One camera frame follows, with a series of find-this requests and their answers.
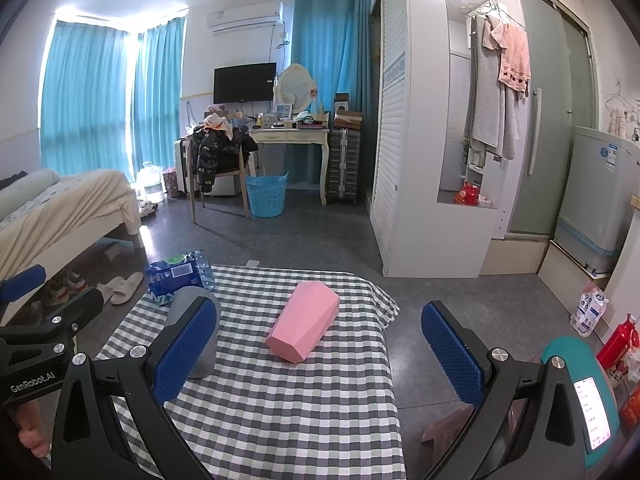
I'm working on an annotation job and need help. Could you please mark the pale green pillow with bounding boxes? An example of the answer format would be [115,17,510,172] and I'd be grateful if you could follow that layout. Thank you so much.
[0,168,61,222]

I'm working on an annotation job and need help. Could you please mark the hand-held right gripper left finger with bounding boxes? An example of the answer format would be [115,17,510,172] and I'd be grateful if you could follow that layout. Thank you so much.
[50,296,220,480]

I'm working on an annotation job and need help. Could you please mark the narrow blue curtain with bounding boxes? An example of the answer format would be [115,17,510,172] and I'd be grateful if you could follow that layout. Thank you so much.
[132,14,187,181]

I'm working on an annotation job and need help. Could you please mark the brown stool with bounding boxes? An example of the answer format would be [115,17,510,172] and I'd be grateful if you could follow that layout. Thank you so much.
[421,402,477,454]

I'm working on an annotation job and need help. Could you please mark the black television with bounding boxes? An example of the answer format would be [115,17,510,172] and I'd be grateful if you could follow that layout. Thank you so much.
[213,62,278,105]

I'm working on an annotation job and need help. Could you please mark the pink towel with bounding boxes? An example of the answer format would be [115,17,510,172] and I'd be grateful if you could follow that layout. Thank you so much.
[497,21,532,99]

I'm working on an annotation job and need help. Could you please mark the checked tablecloth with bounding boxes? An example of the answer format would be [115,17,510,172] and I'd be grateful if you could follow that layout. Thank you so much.
[95,265,402,480]

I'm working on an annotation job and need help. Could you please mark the white air conditioner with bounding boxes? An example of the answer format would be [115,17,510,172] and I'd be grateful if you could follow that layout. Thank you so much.
[206,2,285,34]

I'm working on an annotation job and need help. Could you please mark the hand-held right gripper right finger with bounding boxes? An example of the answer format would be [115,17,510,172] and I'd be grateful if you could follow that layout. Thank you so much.
[421,301,591,480]

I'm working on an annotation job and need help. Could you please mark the white bed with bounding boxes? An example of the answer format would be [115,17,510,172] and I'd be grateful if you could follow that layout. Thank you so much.
[0,169,147,321]

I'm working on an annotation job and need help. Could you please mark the white appliance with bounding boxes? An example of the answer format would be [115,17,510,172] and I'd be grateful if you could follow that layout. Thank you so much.
[552,125,640,277]

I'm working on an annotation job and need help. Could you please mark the white plastic bag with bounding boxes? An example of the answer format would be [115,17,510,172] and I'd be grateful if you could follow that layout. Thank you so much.
[569,281,611,337]

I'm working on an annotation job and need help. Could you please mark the red snack packet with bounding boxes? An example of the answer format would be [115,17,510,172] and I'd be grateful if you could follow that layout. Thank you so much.
[453,181,481,207]

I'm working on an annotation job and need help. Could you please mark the pink white cloth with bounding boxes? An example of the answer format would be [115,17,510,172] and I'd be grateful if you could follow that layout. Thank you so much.
[202,113,234,137]

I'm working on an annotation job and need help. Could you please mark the white dressing table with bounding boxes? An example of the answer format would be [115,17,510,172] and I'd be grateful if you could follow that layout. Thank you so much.
[247,126,331,206]

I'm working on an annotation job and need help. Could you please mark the red bottle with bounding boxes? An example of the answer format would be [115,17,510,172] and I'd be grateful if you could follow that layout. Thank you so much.
[595,313,640,377]

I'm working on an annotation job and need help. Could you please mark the smartphone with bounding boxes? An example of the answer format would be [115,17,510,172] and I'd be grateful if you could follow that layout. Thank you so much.
[573,376,614,452]

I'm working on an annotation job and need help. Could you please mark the grey towel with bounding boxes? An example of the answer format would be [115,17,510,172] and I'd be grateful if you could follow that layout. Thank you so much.
[464,14,521,159]

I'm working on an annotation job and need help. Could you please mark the beige blanket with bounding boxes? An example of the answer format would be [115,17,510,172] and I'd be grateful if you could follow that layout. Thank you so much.
[0,170,144,273]

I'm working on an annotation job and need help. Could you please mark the dark patterned jacket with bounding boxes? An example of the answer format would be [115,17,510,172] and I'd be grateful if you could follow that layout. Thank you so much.
[192,124,259,194]

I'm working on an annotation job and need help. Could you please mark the grey cup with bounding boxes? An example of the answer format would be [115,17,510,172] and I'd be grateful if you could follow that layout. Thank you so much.
[165,286,221,380]

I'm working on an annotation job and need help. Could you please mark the brown cardboard box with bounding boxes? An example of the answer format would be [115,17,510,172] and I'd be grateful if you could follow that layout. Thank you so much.
[333,109,365,130]

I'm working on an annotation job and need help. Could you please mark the oval white mirror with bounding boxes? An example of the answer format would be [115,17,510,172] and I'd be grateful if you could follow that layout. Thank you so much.
[276,63,317,112]

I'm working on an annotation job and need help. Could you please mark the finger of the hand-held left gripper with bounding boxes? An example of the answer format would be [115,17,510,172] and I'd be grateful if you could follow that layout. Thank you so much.
[47,287,106,333]
[0,265,47,306]

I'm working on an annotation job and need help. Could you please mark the person's left hand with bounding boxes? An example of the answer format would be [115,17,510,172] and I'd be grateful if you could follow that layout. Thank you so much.
[16,402,52,461]

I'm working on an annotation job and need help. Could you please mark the wide blue curtain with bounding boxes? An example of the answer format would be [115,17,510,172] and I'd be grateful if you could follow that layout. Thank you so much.
[40,19,132,182]

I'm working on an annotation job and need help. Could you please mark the frosted glass door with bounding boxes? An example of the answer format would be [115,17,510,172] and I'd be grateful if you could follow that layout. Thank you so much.
[504,0,599,239]

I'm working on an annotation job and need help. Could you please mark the wire clothes hangers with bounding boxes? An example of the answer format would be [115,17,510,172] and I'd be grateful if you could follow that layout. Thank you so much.
[461,0,512,25]

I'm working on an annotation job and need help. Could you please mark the pink faceted cup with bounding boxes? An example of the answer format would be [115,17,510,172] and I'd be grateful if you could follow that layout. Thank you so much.
[265,281,341,364]

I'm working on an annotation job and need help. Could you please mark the clear water jug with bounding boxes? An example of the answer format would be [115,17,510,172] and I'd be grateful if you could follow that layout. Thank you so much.
[135,160,165,204]

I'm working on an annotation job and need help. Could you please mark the white louvred wardrobe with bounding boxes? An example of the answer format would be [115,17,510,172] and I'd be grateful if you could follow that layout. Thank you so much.
[368,0,517,279]

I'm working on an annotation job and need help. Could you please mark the tall blue curtain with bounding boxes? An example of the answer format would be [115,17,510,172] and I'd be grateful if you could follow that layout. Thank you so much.
[290,0,377,187]

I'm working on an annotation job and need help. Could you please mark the wooden chair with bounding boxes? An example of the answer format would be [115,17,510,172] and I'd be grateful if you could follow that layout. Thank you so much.
[189,130,252,224]

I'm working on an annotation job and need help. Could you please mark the dark ribbed suitcase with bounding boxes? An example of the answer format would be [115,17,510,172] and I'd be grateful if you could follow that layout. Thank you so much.
[327,127,362,206]

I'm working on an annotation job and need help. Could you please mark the blue plastic basket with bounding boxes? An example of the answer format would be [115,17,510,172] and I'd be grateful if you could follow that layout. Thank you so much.
[245,172,290,219]

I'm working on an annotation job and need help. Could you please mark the pack of water bottles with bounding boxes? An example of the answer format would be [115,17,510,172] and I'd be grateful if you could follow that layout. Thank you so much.
[145,249,217,307]

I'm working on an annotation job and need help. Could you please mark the grey sneaker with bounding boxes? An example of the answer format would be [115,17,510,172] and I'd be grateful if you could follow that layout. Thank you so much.
[62,270,89,295]
[41,282,68,309]

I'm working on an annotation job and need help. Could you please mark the white suitcase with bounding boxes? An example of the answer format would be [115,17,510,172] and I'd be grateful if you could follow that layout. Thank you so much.
[173,137,197,197]

